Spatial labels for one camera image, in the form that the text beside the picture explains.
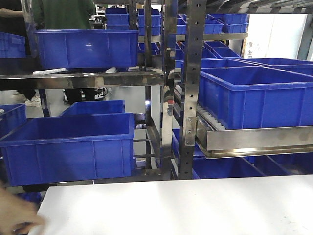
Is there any blurred bare human hand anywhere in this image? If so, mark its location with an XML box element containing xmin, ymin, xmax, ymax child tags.
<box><xmin>0</xmin><ymin>184</ymin><xmax>46</xmax><ymax>235</ymax></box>

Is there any blue bin upper left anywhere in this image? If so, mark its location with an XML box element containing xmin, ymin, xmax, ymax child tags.
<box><xmin>34</xmin><ymin>29</ymin><xmax>138</xmax><ymax>69</ymax></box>

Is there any blue bin far left middle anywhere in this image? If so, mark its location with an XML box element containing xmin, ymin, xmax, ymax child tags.
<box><xmin>0</xmin><ymin>104</ymin><xmax>26</xmax><ymax>137</ymax></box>

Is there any blue bin behind right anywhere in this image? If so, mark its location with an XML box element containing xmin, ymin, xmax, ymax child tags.
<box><xmin>200</xmin><ymin>59</ymin><xmax>261</xmax><ymax>76</ymax></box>

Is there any person in green shirt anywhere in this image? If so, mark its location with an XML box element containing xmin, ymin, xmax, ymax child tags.
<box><xmin>32</xmin><ymin>0</ymin><xmax>96</xmax><ymax>29</ymax></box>

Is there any blue bin far right rear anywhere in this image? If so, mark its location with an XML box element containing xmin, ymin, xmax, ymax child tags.
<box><xmin>238</xmin><ymin>58</ymin><xmax>313</xmax><ymax>75</ymax></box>

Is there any stainless steel shelf rack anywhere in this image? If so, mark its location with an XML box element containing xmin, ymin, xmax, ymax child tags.
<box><xmin>0</xmin><ymin>0</ymin><xmax>313</xmax><ymax>191</ymax></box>

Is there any blue bin behind lower left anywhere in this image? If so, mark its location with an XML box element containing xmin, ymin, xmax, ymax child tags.
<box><xmin>60</xmin><ymin>100</ymin><xmax>125</xmax><ymax>117</ymax></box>

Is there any blue crate far left upper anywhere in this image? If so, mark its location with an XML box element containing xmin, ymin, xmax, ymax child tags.
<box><xmin>0</xmin><ymin>32</ymin><xmax>26</xmax><ymax>58</ymax></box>

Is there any large blue bin right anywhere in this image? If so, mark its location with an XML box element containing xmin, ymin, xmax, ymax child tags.
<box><xmin>199</xmin><ymin>66</ymin><xmax>313</xmax><ymax>129</ymax></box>

